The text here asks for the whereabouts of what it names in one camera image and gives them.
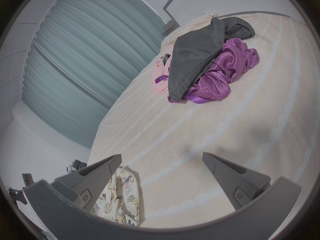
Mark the grey bedside table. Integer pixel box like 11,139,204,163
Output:
162,20,177,34

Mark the black garment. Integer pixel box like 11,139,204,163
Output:
167,16,255,102

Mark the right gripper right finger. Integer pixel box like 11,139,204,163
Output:
202,152,272,211

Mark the bed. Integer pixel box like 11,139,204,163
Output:
89,0,316,228

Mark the pale pink pillow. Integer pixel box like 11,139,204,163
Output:
160,13,217,48

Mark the black padded chair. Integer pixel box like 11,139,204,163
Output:
66,160,87,172

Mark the white printed pyjama top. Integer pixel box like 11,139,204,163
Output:
90,166,140,227

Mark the purple satin garment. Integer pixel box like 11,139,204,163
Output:
154,38,260,104

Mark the blue-green curtain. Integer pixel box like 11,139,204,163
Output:
21,0,167,150

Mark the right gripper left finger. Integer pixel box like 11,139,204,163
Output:
51,153,122,212

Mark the pink garment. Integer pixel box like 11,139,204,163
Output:
151,56,173,95

